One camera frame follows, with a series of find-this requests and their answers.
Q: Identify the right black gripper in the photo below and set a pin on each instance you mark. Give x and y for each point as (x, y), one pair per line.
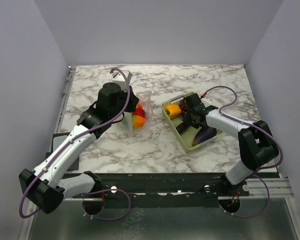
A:
(187, 119)

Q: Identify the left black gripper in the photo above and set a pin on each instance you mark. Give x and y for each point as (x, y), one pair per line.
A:
(133, 100)

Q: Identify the long striped purple eggplant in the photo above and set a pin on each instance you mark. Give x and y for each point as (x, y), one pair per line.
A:
(183, 127)

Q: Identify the red toy bell pepper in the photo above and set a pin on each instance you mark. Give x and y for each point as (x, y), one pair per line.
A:
(139, 111)

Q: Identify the green perforated plastic basket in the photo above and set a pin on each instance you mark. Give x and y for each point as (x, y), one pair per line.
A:
(186, 138)

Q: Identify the green toy mango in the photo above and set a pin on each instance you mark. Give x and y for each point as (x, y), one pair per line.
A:
(137, 121)

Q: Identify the clear zip top bag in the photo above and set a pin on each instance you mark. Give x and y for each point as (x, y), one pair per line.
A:
(145, 101)

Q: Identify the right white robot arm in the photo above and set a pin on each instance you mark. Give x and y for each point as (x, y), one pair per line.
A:
(256, 144)

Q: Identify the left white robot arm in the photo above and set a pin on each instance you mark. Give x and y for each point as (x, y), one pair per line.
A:
(44, 185)

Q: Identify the purple toy grapes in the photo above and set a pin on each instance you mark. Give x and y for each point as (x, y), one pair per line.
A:
(183, 106)

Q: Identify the yellow toy bell pepper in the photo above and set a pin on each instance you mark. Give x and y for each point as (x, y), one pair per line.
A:
(173, 111)

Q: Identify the dark purple toy eggplant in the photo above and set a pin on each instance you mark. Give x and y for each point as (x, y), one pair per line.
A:
(204, 134)

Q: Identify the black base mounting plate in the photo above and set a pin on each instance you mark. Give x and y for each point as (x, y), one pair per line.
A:
(163, 190)

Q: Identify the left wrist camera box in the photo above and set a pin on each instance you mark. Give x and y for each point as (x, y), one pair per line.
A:
(118, 78)

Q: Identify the aluminium frame rail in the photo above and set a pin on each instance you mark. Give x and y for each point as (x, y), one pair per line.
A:
(268, 185)

